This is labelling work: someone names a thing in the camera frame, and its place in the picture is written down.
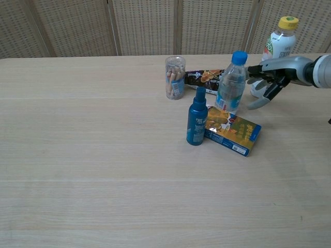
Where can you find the yellow and blue snack box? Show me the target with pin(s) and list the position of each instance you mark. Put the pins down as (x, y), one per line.
(232, 131)

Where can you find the dark brown snack bag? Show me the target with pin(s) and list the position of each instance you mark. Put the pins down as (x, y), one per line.
(204, 78)

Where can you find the white yellow-capped drink bottle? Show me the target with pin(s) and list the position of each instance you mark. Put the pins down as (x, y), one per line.
(282, 44)

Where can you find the blue spray bottle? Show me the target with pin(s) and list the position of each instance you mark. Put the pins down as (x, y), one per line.
(197, 121)

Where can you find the clear jar of biscuit sticks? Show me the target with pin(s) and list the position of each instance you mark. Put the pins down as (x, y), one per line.
(175, 77)

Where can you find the blue-capped water bottle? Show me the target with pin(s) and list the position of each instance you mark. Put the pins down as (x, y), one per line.
(230, 85)

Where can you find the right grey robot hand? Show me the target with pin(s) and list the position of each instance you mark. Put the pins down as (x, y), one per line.
(284, 68)

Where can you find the woven bamboo screen panel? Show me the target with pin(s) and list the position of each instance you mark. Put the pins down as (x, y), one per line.
(315, 25)
(214, 25)
(77, 25)
(144, 25)
(18, 28)

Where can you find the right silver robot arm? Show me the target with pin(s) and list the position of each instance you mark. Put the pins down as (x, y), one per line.
(322, 71)

